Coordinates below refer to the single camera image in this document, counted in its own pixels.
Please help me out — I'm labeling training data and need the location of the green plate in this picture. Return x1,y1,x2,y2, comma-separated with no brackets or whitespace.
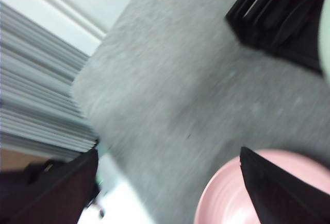
318,0,330,80

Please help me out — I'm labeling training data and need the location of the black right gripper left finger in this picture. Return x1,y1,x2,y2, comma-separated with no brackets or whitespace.
0,148,100,224

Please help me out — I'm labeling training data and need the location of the black plastic dish rack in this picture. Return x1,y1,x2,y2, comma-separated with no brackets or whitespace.
225,0,326,75

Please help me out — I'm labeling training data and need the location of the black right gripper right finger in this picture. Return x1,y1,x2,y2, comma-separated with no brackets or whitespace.
239,146,330,224

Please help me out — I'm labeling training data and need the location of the grey ribbed panel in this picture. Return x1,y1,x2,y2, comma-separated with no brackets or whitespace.
0,1,98,161

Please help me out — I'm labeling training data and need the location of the pink plate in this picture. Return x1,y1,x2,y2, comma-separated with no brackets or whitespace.
193,148,330,224

